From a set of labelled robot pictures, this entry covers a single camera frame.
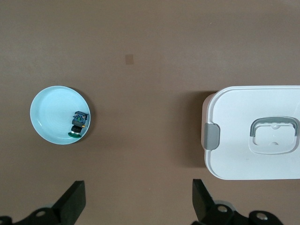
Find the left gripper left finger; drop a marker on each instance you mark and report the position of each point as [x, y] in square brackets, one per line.
[70, 206]

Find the green push button switch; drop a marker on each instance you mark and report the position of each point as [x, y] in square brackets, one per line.
[78, 120]

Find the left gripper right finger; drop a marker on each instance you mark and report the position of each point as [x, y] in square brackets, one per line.
[204, 206]

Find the white lidded storage box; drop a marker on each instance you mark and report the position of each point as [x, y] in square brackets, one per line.
[234, 152]

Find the light blue round plate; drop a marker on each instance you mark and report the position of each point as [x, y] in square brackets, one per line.
[51, 112]

